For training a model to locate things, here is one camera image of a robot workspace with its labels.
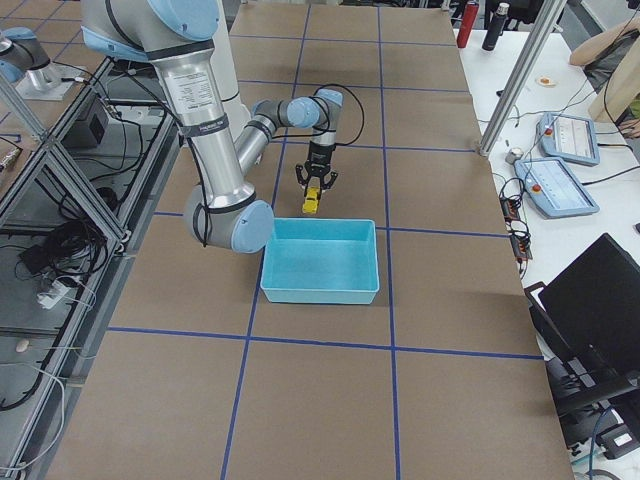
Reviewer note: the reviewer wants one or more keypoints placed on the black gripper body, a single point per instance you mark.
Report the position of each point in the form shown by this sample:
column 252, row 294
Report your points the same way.
column 319, row 159

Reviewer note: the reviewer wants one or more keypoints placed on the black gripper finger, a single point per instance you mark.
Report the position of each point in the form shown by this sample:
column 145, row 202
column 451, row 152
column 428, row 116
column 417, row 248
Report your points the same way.
column 301, row 176
column 329, row 180

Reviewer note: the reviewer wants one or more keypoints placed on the yellow beetle toy car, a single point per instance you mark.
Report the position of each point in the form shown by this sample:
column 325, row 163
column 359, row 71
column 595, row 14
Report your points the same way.
column 311, row 201

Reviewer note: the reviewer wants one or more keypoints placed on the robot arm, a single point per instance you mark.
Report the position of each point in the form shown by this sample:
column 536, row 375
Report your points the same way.
column 177, row 39

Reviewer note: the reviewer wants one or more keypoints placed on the light blue plastic bin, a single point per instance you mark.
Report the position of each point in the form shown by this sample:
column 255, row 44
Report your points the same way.
column 321, row 261

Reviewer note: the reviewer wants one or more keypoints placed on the small silver cylinder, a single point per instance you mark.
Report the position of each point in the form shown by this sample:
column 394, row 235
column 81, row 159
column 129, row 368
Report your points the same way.
column 514, row 154

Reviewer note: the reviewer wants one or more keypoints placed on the red cylinder bottle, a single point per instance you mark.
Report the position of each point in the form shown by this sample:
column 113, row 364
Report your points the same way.
column 468, row 18

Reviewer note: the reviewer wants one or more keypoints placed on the black bottle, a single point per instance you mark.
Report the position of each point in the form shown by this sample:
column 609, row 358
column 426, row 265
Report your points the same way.
column 496, row 26

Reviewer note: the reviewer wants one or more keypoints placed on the near teach pendant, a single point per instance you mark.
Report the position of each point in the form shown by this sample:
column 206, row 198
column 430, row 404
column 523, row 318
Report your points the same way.
column 554, row 189

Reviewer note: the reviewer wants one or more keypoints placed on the teach pendant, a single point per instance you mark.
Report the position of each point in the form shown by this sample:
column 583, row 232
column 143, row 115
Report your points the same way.
column 568, row 137
column 554, row 189

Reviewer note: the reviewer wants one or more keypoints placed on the far teach pendant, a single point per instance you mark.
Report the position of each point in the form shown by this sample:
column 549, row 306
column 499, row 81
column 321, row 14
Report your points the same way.
column 568, row 137

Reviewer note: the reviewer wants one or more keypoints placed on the black laptop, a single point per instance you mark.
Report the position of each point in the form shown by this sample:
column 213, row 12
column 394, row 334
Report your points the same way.
column 593, row 305

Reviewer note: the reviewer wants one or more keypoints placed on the seated person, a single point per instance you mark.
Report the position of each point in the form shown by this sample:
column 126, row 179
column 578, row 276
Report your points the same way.
column 600, row 55

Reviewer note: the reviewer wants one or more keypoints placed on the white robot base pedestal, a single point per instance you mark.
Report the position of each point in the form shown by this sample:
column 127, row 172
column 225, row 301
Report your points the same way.
column 225, row 75

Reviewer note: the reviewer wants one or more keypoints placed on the aluminium frame post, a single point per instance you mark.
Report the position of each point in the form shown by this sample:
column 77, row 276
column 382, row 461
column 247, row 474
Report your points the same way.
column 535, row 42

